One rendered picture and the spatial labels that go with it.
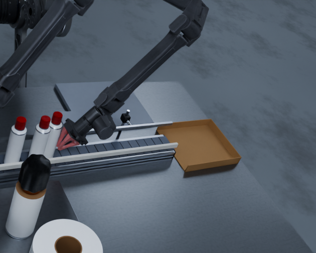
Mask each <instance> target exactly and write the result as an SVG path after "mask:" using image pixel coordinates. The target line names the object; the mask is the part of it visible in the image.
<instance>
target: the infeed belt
mask: <svg viewBox="0 0 316 253"><path fill-rule="evenodd" d="M169 143H170V142H169V140H168V139H167V137H166V136H164V137H155V138H146V139H137V140H129V141H119V142H111V143H102V144H94V145H85V146H76V147H68V148H65V149H63V150H58V149H55V152H54V155H53V158H56V157H64V156H72V155H80V154H88V153H96V152H104V151H113V150H121V149H129V148H137V147H145V146H153V145H161V144H169ZM173 150H175V149H174V148H170V149H163V150H155V151H147V152H140V153H132V154H124V155H117V156H109V157H101V158H94V159H86V160H78V161H71V162H62V163H55V164H51V166H52V167H53V166H61V165H68V164H76V163H83V162H91V161H98V160H106V159H113V158H121V157H128V156H136V155H143V154H150V153H158V152H165V151H173ZM28 154H29V152H23V153H21V157H20V161H19V162H23V161H25V160H26V159H27V158H28ZM4 158H5V155H0V164H3V163H4ZM15 171H20V168H16V169H9V170H1V171H0V173H8V172H15Z"/></svg>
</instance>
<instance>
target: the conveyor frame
mask: <svg viewBox="0 0 316 253"><path fill-rule="evenodd" d="M164 136H165V135H155V136H146V137H137V138H128V139H119V140H110V141H101V142H92V143H88V144H86V145H94V144H102V143H111V142H119V141H129V140H137V139H146V138H155V137H164ZM5 154H6V153H5V152H2V153H0V155H5ZM175 154H176V151H175V150H173V151H165V152H158V153H150V154H143V155H136V156H128V157H121V158H113V159H106V160H98V161H91V162H83V163H76V164H68V165H61V166H53V167H51V170H50V171H51V174H50V177H49V178H54V177H61V176H67V175H74V174H81V173H88V172H95V171H102V170H109V169H115V168H122V167H129V166H136V165H143V164H150V163H156V162H163V161H170V160H172V159H173V158H174V156H175ZM19 173H20V171H15V172H8V173H0V185H5V184H12V183H17V182H18V177H19Z"/></svg>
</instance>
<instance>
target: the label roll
mask: <svg viewBox="0 0 316 253"><path fill-rule="evenodd" d="M29 253H103V248H102V244H101V241H100V239H99V238H98V236H97V235H96V233H95V232H94V231H93V230H92V229H90V228H89V227H88V226H86V225H84V224H82V223H80V222H77V221H74V220H70V219H57V220H53V221H50V222H47V223H46V224H44V225H43V226H41V227H40V228H39V229H38V231H37V232H36V234H35V236H34V239H33V242H32V245H31V248H30V251H29Z"/></svg>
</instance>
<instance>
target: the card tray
mask: <svg viewBox="0 0 316 253"><path fill-rule="evenodd" d="M156 131H157V132H158V134H159V135H165V136H166V137H167V139H168V140H169V142H170V143H178V146H177V148H174V149H175V151H176V154H175V156H174V157H175V158H176V160H177V161H178V163H179V164H180V166H181V167H182V169H183V170H184V172H190V171H196V170H202V169H208V168H214V167H221V166H227V165H233V164H238V163H239V161H240V159H241V158H242V157H241V156H240V155H239V153H238V152H237V151H236V150H235V148H234V147H233V146H232V144H231V143H230V142H229V141H228V139H227V138H226V137H225V136H224V134H223V133H222V132H221V131H220V129H219V128H218V127H217V125H216V124H215V123H214V122H213V120H212V119H211V118H210V119H200V120H190V121H179V122H173V124H172V125H169V126H158V127H157V130H156Z"/></svg>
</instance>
